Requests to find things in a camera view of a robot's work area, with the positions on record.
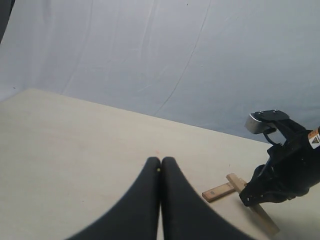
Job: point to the blue-grey backdrop cloth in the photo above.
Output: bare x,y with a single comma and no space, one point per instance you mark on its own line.
205,63

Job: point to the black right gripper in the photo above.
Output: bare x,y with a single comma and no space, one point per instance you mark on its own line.
291,170

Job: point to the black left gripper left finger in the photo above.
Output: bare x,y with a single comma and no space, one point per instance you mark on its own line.
136,215

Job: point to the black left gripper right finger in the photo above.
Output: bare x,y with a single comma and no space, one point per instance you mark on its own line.
185,216

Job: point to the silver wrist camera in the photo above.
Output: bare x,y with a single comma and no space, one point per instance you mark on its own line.
261,121

